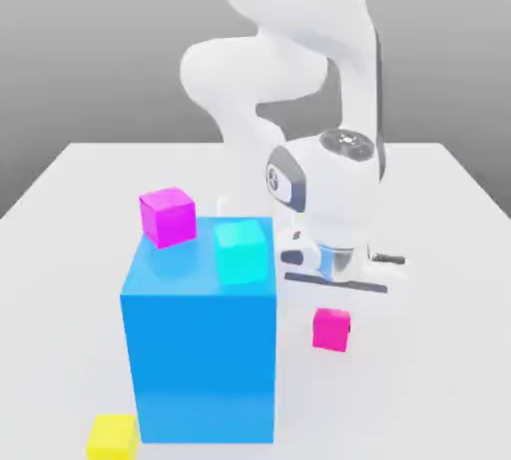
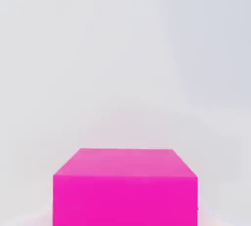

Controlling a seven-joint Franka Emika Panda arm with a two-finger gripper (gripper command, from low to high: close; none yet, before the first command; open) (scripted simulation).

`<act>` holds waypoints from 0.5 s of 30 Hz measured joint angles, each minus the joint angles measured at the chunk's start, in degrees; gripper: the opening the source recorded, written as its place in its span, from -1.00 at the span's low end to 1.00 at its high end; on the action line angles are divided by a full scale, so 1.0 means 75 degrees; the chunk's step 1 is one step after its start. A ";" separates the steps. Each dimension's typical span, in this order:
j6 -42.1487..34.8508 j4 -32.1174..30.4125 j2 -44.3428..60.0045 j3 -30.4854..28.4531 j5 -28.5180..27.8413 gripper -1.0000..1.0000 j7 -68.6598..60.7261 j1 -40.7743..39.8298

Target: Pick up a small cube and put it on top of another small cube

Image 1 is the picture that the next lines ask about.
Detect small yellow cube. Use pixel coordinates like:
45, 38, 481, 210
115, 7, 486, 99
86, 413, 140, 460

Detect small cyan cube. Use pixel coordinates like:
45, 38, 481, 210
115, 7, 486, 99
213, 219, 269, 286

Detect small pink cube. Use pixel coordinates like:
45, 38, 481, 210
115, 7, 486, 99
311, 307, 352, 353

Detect large blue box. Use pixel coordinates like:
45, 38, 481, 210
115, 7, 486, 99
119, 215, 278, 445

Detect small magenta cube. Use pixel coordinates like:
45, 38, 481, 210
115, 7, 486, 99
138, 187, 199, 250

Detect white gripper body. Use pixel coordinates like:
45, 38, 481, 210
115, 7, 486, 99
278, 270, 390, 314

